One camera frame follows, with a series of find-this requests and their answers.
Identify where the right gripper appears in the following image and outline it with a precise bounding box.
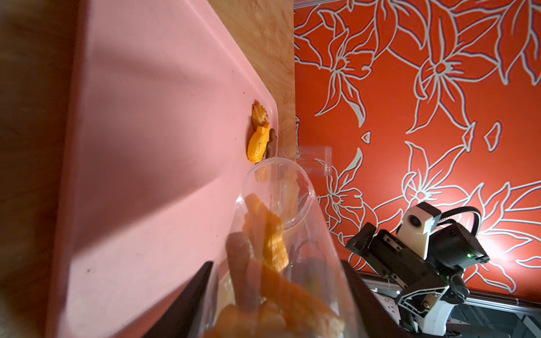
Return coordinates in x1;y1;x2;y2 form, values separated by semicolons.
346;223;448;313

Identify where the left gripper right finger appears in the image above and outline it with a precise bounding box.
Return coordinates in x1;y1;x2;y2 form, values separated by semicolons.
340;261;410;338

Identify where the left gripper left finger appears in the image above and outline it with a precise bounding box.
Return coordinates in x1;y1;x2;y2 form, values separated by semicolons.
143;261;214;338

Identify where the clear cookie jar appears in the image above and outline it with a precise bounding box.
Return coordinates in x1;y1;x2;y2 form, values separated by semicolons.
296;146;332;176
192;158;366;337

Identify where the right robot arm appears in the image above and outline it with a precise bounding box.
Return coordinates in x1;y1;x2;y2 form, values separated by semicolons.
346;202;490;337

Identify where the brown star cookie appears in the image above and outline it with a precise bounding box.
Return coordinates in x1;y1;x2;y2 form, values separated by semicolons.
266;128;278;159

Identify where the yellow round cookie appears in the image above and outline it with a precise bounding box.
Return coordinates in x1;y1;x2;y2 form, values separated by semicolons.
247;123;271;163

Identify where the yellow swirl cookie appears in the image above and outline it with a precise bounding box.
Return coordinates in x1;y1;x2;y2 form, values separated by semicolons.
251;101;269;130

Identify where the pink plastic tray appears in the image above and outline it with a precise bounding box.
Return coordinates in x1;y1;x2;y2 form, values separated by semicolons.
46;1;277;337

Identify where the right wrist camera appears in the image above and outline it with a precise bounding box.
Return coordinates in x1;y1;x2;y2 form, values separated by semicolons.
396;202;442;260

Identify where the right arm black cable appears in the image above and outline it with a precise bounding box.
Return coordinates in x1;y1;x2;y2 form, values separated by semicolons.
437;206;483;237

